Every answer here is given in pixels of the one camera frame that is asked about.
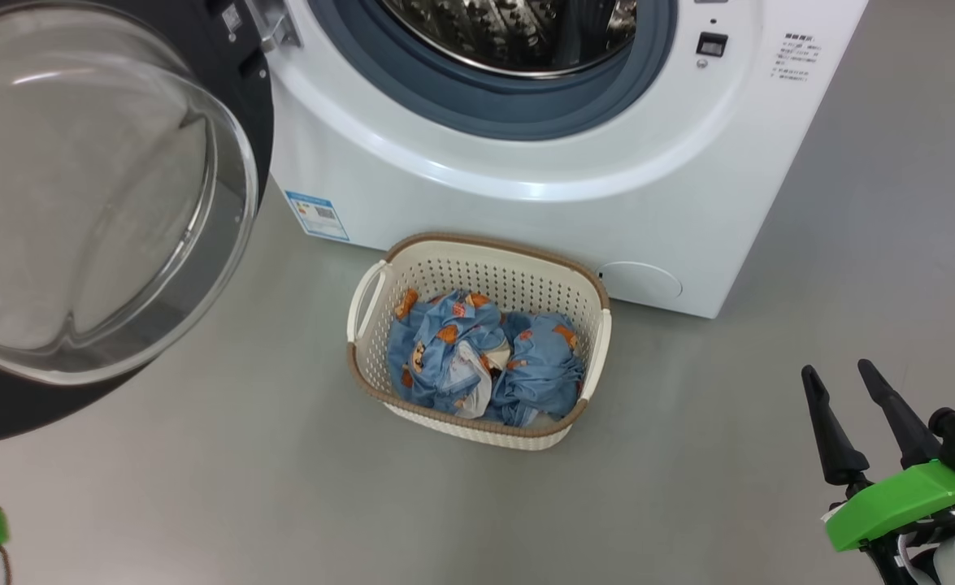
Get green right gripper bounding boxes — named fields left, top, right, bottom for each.
left=801, top=358, right=955, bottom=561

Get blue printed garment orange bears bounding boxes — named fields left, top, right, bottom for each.
left=485, top=313, right=588, bottom=427

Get black round glass washer door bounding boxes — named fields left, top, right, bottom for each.
left=0, top=0, right=275, bottom=448

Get blue printed garment white lining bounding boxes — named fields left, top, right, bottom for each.
left=388, top=288, right=514, bottom=419

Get white front-load washing machine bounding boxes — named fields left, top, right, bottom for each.
left=245, top=0, right=870, bottom=319

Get stainless steel washer drum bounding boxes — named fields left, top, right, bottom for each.
left=380, top=0, right=637, bottom=78

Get metal door hinge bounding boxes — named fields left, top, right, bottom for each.
left=245, top=0, right=303, bottom=54

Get round filter cover panel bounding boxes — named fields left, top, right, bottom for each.
left=599, top=262, right=683, bottom=300

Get black printed text label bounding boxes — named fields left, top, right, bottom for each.
left=774, top=32, right=823, bottom=82

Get cream perforated laundry basket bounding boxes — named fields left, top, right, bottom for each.
left=346, top=232, right=612, bottom=452

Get blue energy label sticker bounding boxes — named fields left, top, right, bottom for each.
left=284, top=191, right=350, bottom=242

